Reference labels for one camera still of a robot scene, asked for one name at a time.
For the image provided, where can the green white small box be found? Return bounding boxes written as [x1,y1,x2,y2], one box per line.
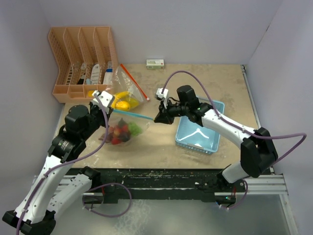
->
[146,59,164,70]

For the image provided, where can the light blue plastic basket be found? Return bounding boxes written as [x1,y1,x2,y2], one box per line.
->
[174,95,225,155]

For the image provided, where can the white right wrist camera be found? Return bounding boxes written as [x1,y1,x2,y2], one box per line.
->
[155,88,169,108]

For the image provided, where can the yellow banana bunch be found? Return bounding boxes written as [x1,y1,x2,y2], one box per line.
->
[111,91,130,108]

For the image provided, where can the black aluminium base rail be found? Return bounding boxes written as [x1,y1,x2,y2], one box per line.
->
[46,166,287,207]

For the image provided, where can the clear orange-zipper bag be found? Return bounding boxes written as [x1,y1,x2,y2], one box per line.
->
[98,64,150,111]

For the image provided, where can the clear blue-zipper bag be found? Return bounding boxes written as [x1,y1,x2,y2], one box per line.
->
[105,110,154,145]

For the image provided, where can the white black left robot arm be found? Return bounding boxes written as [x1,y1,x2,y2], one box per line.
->
[2,102,113,235]

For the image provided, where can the yellow mango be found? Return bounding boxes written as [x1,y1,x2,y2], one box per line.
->
[115,100,131,112]

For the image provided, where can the green grape bunch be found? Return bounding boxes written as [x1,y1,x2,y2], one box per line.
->
[128,122,142,136]

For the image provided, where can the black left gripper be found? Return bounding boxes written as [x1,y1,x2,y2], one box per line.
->
[80,100,112,140]

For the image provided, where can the peach desk organizer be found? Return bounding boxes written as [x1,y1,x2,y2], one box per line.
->
[48,26,119,103]

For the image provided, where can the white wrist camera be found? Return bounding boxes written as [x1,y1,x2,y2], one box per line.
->
[91,90,115,115]
[155,88,169,108]

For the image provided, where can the white blue boxed item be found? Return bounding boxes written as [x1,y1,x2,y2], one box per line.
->
[102,61,113,85]

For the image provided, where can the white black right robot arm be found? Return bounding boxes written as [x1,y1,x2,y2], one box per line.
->
[154,85,278,191]

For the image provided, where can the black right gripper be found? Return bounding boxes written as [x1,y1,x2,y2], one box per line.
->
[156,98,189,124]

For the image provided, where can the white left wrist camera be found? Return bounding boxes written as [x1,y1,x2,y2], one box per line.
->
[91,90,115,115]

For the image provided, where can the black grey scraper tool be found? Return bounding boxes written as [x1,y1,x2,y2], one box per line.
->
[76,63,86,85]

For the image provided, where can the white striped card pack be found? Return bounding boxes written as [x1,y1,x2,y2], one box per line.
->
[90,64,100,84]

